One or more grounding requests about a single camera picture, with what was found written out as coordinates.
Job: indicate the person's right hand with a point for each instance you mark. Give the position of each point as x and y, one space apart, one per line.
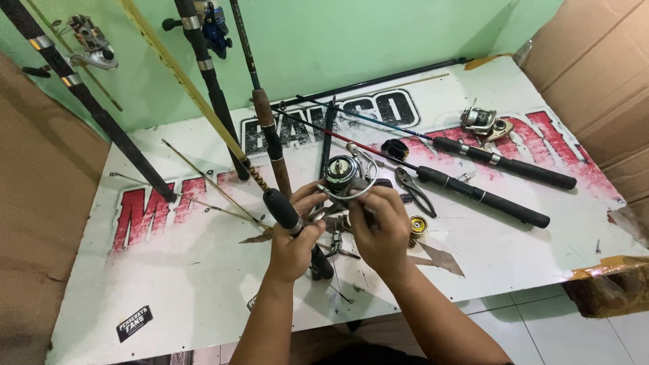
383 238

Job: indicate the person's left hand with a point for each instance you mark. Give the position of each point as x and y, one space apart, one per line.
291 251

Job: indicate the grey black spinning reel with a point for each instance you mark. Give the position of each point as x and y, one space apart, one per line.
342 175

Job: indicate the gold reel spool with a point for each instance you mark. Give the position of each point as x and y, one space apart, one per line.
418 227

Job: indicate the small silver reel part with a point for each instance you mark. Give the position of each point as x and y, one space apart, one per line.
336 242

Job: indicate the grey slip-joint pliers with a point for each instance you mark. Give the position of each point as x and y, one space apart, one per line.
413 190

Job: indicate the black band roll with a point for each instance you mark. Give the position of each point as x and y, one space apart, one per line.
395 149

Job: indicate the small silver metal part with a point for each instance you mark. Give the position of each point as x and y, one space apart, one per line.
466 176

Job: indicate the thin yellow rod tip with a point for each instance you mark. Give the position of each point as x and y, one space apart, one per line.
213 182

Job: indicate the short black rod section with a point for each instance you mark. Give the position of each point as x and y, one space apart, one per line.
327 137

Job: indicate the thin grey rod tip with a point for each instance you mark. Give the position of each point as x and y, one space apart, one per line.
187 199

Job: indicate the silver gold spinning reel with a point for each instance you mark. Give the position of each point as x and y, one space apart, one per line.
481 122

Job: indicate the long thin black rod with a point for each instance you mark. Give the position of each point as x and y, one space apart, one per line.
375 81

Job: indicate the black white sticker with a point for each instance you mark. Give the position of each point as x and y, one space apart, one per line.
134 323

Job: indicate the black rod with silver rings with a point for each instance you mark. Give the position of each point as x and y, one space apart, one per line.
208 76

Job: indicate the blue spinning reel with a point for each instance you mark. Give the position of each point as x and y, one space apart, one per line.
215 28

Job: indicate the brown cardboard sheet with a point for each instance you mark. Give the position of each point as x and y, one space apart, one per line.
40 218

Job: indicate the thick black fishing rod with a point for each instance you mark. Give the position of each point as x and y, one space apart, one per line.
86 96

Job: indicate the brown cardboard box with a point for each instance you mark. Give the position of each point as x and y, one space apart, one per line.
598 86

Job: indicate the thin yellow rod blank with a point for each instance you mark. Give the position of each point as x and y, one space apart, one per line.
76 58

